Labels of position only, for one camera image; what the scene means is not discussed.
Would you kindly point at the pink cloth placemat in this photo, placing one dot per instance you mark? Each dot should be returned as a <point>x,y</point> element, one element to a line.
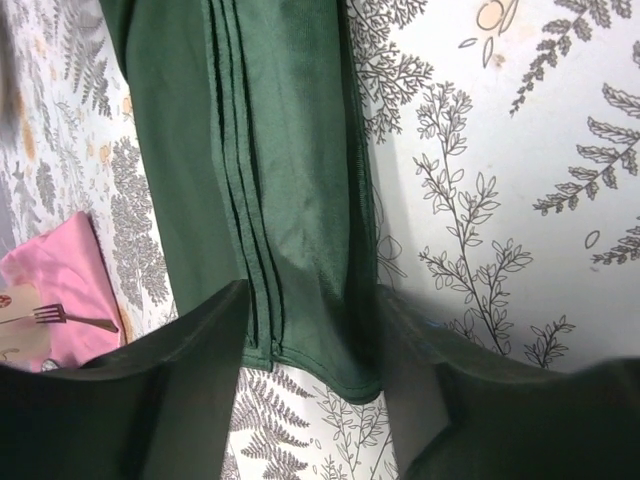
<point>66,267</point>

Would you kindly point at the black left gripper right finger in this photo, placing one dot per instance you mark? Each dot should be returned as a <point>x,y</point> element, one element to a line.
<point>460,411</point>

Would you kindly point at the purple metallic fork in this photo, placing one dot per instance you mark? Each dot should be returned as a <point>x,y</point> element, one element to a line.
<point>56,314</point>

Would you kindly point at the floral patterned tablecloth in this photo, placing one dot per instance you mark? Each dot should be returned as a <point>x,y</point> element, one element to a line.
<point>503,145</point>

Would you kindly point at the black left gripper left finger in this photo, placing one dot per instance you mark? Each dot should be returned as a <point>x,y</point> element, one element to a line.
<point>158,408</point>

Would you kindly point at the dark green cloth napkin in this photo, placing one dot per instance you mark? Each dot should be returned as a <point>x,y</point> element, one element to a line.
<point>252,137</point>

